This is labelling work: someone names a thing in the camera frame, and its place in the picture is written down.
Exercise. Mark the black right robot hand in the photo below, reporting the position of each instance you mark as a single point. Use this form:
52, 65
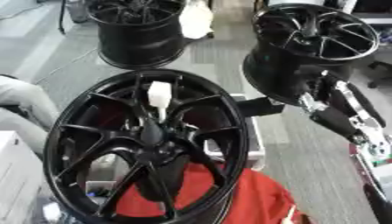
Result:
334, 118

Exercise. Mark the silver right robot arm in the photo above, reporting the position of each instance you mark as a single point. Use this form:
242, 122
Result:
377, 163

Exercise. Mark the black wheel rim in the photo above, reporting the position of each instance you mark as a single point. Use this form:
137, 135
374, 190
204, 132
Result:
278, 70
140, 38

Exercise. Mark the black spoked wheel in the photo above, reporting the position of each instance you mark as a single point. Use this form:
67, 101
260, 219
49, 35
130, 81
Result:
107, 137

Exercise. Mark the black block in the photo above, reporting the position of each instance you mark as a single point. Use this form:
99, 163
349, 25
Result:
260, 106

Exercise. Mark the white plastic bag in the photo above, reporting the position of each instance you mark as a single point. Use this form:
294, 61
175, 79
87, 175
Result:
196, 20

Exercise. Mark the person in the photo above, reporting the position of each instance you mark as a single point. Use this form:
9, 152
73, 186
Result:
25, 99

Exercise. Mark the white box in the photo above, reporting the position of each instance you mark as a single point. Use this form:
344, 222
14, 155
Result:
18, 180

